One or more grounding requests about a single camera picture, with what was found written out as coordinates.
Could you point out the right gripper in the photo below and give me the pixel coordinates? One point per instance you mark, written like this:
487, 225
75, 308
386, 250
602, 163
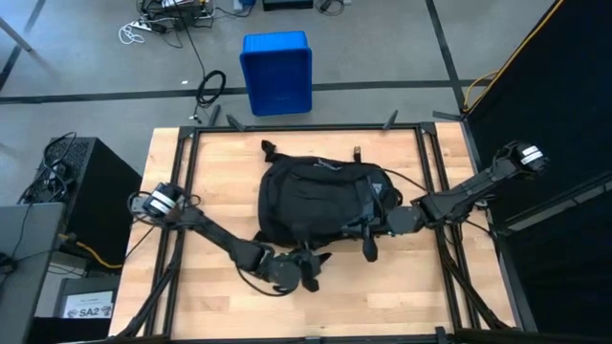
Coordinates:
370, 227

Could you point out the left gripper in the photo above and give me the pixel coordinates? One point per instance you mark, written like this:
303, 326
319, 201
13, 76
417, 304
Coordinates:
287, 272

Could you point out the black backpack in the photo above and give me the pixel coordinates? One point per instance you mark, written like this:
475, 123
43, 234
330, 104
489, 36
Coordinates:
315, 200

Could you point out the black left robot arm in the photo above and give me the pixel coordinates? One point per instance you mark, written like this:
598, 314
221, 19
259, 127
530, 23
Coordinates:
215, 234

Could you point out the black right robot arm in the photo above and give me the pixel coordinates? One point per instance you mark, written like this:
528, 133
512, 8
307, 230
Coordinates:
468, 191

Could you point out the blue plastic bin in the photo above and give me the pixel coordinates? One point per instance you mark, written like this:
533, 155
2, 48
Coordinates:
277, 71

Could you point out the black partition yellow edge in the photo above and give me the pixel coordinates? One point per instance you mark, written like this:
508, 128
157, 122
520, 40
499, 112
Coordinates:
550, 119

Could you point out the black computer tower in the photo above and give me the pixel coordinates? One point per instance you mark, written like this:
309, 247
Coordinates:
95, 191

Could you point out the black flat box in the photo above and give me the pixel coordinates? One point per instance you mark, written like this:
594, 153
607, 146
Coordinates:
287, 4

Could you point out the box with SA2 label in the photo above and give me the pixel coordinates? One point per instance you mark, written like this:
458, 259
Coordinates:
88, 306

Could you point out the white power strip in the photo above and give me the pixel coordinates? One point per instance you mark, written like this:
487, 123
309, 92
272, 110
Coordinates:
143, 25

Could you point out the grey metal bar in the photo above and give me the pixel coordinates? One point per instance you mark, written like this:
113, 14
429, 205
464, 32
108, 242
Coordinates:
16, 36

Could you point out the black table frame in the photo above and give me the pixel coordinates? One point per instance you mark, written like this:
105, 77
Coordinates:
187, 132

